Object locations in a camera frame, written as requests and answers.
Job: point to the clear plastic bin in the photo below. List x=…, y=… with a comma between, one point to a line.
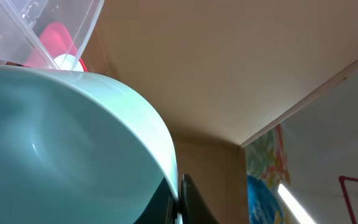
x=16, y=16

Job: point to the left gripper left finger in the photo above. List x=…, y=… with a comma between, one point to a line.
x=159, y=210

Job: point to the red serving tray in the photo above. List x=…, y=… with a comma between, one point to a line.
x=52, y=40

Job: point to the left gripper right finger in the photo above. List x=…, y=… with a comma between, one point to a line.
x=194, y=209

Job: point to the light blue plate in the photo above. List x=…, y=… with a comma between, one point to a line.
x=68, y=62

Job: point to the light blue bowl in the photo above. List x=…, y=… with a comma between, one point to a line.
x=79, y=147

